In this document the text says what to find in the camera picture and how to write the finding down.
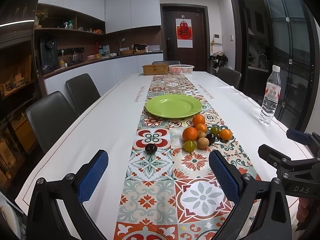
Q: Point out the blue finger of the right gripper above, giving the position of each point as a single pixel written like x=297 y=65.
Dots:
x=283 y=163
x=311 y=141

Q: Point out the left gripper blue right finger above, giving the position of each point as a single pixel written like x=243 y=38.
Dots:
x=272 y=218

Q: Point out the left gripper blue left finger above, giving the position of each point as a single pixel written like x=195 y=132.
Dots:
x=45 y=220

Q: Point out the small orange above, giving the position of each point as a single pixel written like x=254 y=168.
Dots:
x=201 y=127
x=225 y=134

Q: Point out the green tomato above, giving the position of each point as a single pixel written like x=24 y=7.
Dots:
x=215 y=130
x=189 y=146

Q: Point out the dark plum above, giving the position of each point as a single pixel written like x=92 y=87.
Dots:
x=211 y=138
x=151 y=148

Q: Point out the brown longan large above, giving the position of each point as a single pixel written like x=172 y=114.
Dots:
x=203 y=143

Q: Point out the brown longan small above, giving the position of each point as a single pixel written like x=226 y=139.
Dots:
x=201 y=134

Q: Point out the large orange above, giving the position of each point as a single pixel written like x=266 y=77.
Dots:
x=190 y=133

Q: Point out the right hand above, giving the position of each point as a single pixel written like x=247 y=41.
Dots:
x=304 y=207

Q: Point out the clear water bottle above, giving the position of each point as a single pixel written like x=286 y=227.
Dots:
x=271 y=97

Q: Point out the black chair right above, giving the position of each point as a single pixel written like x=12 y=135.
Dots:
x=229 y=76

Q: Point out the black chair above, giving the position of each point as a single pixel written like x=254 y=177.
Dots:
x=49 y=118
x=83 y=92
x=229 y=76

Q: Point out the black chair near left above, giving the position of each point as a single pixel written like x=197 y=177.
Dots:
x=49 y=118

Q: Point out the glass sliding door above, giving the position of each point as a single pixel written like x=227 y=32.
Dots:
x=294 y=51

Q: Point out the patterned table runner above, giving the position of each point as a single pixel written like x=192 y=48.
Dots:
x=173 y=194

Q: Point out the white tablecloth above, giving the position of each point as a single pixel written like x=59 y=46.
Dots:
x=111 y=123

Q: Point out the green plate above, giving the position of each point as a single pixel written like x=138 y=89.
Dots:
x=173 y=106

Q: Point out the dark wooden door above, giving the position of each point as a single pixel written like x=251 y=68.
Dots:
x=196 y=56

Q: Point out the clear glass cup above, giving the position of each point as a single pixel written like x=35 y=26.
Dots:
x=172 y=88

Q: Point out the clear plastic fruit container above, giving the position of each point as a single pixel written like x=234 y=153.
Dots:
x=181 y=69

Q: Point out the black chair far end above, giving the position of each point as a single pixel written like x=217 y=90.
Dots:
x=166 y=62

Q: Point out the woven basket box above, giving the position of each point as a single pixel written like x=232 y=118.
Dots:
x=155 y=69

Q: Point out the white counter cabinet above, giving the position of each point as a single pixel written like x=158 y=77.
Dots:
x=105 y=74

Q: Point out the red calendar poster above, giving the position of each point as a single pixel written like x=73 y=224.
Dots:
x=184 y=33

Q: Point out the glass kettle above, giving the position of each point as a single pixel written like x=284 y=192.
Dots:
x=76 y=58

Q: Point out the black coffee machine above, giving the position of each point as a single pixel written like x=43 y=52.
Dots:
x=48 y=55

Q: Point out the white upper cabinets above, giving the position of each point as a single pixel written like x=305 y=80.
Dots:
x=117 y=14

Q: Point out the wall intercom panel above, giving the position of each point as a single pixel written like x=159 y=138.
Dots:
x=217 y=38

